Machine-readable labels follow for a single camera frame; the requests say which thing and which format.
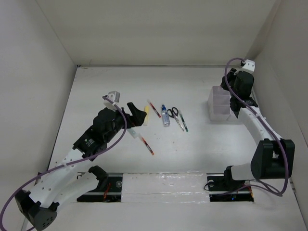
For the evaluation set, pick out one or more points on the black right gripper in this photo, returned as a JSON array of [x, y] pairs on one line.
[[231, 74]]

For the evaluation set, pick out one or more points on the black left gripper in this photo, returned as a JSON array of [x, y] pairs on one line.
[[138, 116]]

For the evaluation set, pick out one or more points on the yellow highlighter marker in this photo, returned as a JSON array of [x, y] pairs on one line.
[[147, 111]]

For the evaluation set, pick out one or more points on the orange red pen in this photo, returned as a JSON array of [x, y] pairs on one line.
[[135, 135]]

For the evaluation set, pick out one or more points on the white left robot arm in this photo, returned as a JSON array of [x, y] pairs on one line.
[[76, 174]]

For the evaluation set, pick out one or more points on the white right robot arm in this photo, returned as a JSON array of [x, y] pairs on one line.
[[274, 155]]

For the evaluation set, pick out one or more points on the red pen with white cap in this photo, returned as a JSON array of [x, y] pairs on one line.
[[153, 107]]

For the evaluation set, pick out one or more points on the blue spray bottle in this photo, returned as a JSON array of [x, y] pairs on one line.
[[165, 116]]

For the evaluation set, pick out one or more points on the white compartment organizer box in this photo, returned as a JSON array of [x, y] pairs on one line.
[[219, 107]]

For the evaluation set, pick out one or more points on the green pen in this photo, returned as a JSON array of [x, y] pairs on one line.
[[183, 121]]

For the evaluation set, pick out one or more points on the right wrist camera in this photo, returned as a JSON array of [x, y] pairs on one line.
[[248, 66]]

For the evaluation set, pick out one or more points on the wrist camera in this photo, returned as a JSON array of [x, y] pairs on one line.
[[248, 66], [111, 99]]

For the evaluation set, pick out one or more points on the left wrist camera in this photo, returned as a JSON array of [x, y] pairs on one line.
[[111, 99]]

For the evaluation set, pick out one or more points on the black handled scissors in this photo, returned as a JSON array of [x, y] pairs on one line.
[[173, 113]]

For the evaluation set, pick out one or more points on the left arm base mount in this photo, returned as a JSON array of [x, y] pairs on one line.
[[108, 189]]

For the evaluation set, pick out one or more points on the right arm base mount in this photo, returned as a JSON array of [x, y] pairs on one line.
[[222, 190]]

